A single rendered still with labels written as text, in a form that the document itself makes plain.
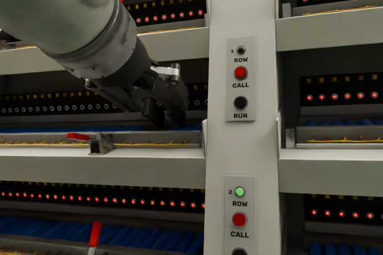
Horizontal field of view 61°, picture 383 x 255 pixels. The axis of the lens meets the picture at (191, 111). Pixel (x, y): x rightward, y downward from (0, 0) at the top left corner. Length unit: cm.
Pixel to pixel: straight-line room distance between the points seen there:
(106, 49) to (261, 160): 24
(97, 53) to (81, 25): 4
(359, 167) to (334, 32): 18
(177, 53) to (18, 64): 31
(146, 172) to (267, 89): 21
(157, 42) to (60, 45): 25
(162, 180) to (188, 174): 4
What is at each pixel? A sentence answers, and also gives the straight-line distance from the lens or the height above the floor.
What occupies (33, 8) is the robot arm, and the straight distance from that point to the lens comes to 27.
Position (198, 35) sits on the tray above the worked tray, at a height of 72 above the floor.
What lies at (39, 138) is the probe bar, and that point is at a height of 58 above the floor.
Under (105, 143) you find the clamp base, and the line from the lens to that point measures 54.
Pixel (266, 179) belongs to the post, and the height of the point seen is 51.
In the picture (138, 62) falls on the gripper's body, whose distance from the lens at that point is 37.
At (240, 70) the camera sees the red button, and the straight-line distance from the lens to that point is 46.
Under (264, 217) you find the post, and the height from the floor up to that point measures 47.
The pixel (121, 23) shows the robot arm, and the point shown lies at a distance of 33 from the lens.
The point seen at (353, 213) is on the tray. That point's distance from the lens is 60.
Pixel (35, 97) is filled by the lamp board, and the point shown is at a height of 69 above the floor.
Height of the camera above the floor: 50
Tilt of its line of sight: 13 degrees up
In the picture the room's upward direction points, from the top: 2 degrees clockwise
